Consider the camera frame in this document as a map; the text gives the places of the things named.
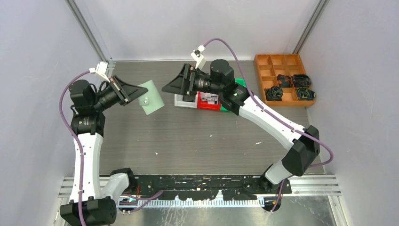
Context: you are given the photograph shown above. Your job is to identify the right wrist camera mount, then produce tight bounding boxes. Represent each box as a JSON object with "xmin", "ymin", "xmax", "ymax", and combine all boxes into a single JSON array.
[{"xmin": 191, "ymin": 45, "xmax": 206, "ymax": 70}]

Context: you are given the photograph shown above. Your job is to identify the green plastic bin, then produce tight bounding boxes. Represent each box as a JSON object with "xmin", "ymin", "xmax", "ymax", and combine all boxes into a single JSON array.
[{"xmin": 218, "ymin": 79, "xmax": 249, "ymax": 115}]

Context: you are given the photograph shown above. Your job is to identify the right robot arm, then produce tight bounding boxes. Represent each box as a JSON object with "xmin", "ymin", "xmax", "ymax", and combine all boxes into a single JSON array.
[{"xmin": 161, "ymin": 59, "xmax": 320, "ymax": 194}]

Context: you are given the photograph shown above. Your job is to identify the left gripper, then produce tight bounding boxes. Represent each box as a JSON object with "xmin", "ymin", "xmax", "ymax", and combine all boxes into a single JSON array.
[{"xmin": 91, "ymin": 75, "xmax": 147, "ymax": 112}]

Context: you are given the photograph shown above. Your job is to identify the silver cards in red bin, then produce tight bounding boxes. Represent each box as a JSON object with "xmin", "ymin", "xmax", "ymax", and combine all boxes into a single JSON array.
[{"xmin": 200, "ymin": 92, "xmax": 218, "ymax": 105}]

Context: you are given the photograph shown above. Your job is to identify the rolled dark sock upper left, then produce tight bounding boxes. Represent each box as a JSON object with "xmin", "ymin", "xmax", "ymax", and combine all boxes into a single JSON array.
[{"xmin": 277, "ymin": 74, "xmax": 293, "ymax": 88}]

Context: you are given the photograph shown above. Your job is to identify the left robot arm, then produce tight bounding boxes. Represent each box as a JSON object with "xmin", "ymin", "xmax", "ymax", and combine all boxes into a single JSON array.
[{"xmin": 59, "ymin": 76, "xmax": 148, "ymax": 226}]

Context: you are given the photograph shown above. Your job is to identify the rolled dark sock lower left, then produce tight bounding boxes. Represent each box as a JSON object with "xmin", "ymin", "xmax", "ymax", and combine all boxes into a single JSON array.
[{"xmin": 265, "ymin": 86, "xmax": 283, "ymax": 101}]

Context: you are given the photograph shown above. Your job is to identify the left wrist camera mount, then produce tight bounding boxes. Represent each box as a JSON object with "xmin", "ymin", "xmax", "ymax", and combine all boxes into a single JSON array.
[{"xmin": 89, "ymin": 61, "xmax": 110, "ymax": 82}]

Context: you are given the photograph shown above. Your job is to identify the rolled dark sock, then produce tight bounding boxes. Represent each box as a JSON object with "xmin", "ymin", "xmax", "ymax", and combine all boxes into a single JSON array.
[
  {"xmin": 296, "ymin": 87, "xmax": 316, "ymax": 101},
  {"xmin": 265, "ymin": 86, "xmax": 283, "ymax": 101},
  {"xmin": 277, "ymin": 74, "xmax": 293, "ymax": 88},
  {"xmin": 292, "ymin": 74, "xmax": 312, "ymax": 88}
]

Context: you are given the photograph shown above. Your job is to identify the rolled dark sock upper right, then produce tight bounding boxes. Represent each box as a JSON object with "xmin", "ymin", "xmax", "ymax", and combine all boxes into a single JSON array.
[{"xmin": 292, "ymin": 74, "xmax": 312, "ymax": 88}]

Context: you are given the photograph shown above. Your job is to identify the red plastic bin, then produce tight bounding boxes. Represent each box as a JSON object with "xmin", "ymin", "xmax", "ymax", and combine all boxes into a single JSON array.
[{"xmin": 197, "ymin": 92, "xmax": 221, "ymax": 111}]

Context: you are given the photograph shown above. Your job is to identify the rolled dark sock lower right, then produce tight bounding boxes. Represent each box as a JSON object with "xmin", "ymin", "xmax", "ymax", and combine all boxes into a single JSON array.
[{"xmin": 296, "ymin": 87, "xmax": 316, "ymax": 101}]

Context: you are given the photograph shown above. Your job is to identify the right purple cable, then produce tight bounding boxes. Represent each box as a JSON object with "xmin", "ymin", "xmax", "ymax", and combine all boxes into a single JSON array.
[{"xmin": 202, "ymin": 38, "xmax": 334, "ymax": 213}]

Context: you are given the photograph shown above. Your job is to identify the purple cable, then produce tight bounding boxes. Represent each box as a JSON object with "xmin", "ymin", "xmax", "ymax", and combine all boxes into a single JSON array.
[
  {"xmin": 59, "ymin": 70, "xmax": 164, "ymax": 226},
  {"xmin": 202, "ymin": 38, "xmax": 334, "ymax": 213}
]

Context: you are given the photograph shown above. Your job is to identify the orange wooden compartment tray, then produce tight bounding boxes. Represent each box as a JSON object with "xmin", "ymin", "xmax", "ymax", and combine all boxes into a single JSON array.
[{"xmin": 254, "ymin": 54, "xmax": 316, "ymax": 107}]

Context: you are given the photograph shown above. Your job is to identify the white plastic bin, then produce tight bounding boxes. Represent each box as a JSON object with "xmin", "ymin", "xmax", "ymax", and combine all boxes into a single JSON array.
[{"xmin": 174, "ymin": 94, "xmax": 198, "ymax": 108}]

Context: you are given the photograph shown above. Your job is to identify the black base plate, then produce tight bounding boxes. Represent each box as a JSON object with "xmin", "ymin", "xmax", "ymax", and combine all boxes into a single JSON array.
[{"xmin": 128, "ymin": 175, "xmax": 292, "ymax": 201}]

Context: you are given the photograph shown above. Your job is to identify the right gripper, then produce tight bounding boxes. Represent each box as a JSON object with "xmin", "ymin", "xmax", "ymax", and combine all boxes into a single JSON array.
[{"xmin": 162, "ymin": 64, "xmax": 223, "ymax": 97}]

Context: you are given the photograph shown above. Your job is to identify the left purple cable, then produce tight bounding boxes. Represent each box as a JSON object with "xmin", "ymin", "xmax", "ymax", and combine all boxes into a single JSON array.
[{"xmin": 59, "ymin": 70, "xmax": 164, "ymax": 226}]

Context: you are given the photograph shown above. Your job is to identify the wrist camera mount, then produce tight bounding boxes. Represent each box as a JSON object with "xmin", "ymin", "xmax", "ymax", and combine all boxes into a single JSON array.
[
  {"xmin": 191, "ymin": 45, "xmax": 206, "ymax": 70},
  {"xmin": 89, "ymin": 61, "xmax": 110, "ymax": 82}
]

